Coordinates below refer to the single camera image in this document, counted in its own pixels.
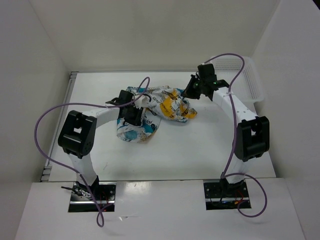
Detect patterned white yellow teal shorts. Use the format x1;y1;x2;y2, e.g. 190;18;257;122
116;85;198;143

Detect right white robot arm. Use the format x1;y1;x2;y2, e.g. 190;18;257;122
181;63;270;197

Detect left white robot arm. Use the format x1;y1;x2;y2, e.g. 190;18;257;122
58;90;144;200

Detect white plastic basket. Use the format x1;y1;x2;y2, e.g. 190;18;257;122
210;55;265;103

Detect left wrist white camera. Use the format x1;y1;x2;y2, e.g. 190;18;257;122
133;95;149;109

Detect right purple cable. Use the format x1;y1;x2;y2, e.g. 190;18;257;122
199;52;268;218

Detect purple cable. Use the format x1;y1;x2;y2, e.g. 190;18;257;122
199;52;268;218
33;76;151;228

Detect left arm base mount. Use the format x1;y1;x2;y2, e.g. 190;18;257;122
67;181;118;213

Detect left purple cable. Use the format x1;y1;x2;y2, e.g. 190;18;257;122
33;76;151;228

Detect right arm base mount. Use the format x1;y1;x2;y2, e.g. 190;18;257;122
203;179;251;211

